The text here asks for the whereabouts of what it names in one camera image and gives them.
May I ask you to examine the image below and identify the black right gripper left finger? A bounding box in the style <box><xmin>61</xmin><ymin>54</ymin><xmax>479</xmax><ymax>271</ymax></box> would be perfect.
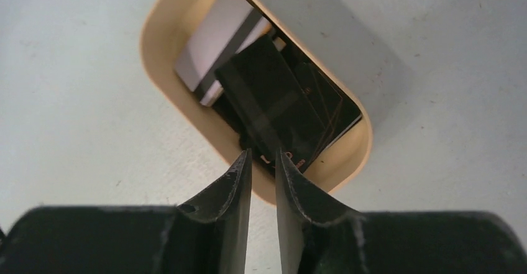
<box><xmin>1</xmin><ymin>150</ymin><xmax>252</xmax><ymax>273</ymax></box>

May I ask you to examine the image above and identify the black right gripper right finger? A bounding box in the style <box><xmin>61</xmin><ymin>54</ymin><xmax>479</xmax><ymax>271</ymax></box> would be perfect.
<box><xmin>275</xmin><ymin>151</ymin><xmax>526</xmax><ymax>273</ymax></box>

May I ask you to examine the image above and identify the beige oval tray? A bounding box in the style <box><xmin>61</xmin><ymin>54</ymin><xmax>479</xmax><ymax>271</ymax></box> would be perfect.
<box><xmin>140</xmin><ymin>0</ymin><xmax>373</xmax><ymax>192</ymax></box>

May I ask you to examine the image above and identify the white striped credit card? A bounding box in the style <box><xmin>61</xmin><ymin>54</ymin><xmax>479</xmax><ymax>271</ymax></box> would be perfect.
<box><xmin>173</xmin><ymin>0</ymin><xmax>286</xmax><ymax>107</ymax></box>

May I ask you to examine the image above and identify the black gold-lined credit card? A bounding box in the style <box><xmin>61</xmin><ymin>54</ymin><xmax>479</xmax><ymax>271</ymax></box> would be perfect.
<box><xmin>294</xmin><ymin>62</ymin><xmax>362</xmax><ymax>155</ymax></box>

